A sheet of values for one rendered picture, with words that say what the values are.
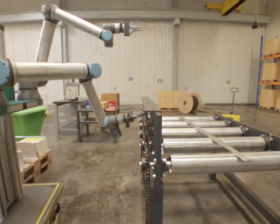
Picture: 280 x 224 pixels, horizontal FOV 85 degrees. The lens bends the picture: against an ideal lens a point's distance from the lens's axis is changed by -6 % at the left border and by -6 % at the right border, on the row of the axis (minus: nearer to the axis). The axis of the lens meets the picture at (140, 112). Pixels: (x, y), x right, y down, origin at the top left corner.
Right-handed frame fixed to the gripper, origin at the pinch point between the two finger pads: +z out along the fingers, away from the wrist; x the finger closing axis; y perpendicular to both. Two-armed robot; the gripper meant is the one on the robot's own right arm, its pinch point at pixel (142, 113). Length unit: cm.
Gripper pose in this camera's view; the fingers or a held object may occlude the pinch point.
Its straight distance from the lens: 137.8
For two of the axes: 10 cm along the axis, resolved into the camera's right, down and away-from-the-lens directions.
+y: -2.6, -8.8, -4.0
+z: 9.7, -2.4, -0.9
